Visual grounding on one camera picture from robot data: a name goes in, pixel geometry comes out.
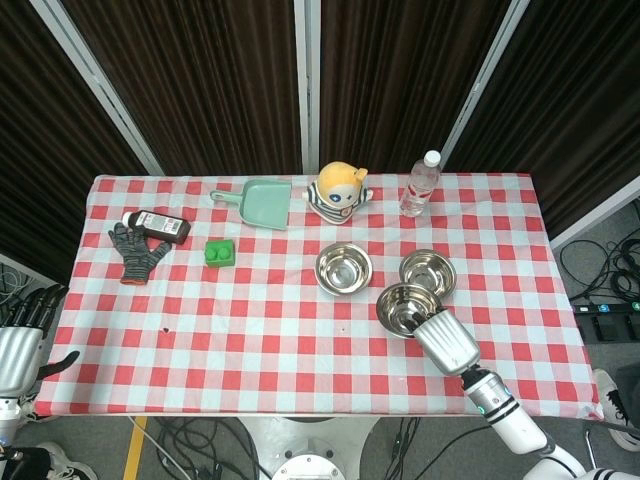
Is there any clear plastic water bottle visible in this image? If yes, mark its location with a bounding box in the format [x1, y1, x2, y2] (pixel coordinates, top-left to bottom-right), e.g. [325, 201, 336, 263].
[398, 149, 442, 218]

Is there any black floor cable bundle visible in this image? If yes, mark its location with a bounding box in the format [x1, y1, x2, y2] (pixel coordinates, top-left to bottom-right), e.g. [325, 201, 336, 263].
[142, 417, 274, 480]
[558, 234, 640, 304]

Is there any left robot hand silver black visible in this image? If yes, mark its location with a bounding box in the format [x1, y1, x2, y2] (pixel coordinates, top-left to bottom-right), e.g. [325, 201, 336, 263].
[0, 285, 81, 397]

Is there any yellow floor tape strip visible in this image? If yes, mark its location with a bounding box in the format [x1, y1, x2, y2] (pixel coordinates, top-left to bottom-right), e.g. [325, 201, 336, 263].
[122, 417, 149, 480]

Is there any green plastic dustpan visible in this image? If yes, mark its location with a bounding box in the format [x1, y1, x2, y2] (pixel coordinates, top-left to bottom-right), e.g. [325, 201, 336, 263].
[209, 179, 293, 232]

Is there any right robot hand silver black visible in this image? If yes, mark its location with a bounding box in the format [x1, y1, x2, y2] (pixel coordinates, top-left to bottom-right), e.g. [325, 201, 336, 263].
[404, 307, 483, 377]

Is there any green toy building brick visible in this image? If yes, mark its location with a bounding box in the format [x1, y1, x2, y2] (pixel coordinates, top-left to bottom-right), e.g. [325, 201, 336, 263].
[204, 239, 237, 270]

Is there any dark brown labelled bottle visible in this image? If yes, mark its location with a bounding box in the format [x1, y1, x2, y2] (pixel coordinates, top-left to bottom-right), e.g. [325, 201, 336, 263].
[121, 210, 192, 246]

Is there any white partition frame post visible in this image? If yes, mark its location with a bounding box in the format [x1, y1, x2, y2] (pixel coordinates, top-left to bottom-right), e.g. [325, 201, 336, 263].
[28, 0, 165, 176]
[293, 0, 322, 176]
[439, 0, 532, 176]

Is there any red white checkered tablecloth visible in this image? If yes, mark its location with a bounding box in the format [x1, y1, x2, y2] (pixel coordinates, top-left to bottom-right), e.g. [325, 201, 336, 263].
[34, 173, 604, 420]

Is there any stainless steel bowl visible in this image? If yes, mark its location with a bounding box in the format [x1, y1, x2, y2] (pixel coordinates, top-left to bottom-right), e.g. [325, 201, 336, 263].
[314, 242, 374, 296]
[375, 282, 446, 340]
[398, 248, 458, 301]

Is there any grey knit work glove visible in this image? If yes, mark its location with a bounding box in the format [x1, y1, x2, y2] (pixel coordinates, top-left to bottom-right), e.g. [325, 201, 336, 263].
[108, 222, 172, 287]

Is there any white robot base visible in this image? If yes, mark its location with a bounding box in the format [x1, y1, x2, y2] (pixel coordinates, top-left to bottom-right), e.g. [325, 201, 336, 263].
[237, 415, 381, 480]

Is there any white black sneaker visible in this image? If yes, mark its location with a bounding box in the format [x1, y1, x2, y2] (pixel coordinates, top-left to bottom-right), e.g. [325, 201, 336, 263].
[34, 442, 99, 480]
[592, 368, 635, 449]

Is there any yellow plush toy striped shirt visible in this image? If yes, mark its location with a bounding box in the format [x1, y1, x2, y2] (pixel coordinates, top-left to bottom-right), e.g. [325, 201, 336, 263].
[305, 161, 375, 225]

